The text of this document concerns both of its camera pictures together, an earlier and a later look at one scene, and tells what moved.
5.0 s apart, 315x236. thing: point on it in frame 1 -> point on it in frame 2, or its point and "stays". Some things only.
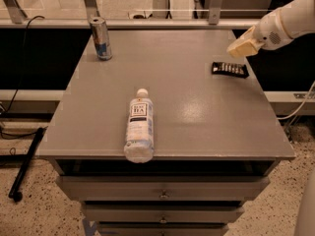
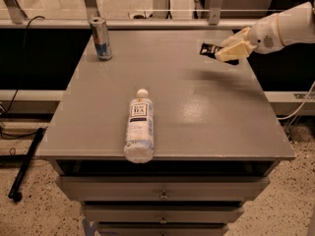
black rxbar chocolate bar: x=235 y=70 -> x=211 y=50
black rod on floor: x=15 y=192 stays
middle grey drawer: x=164 y=212 stays
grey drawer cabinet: x=218 y=141 stays
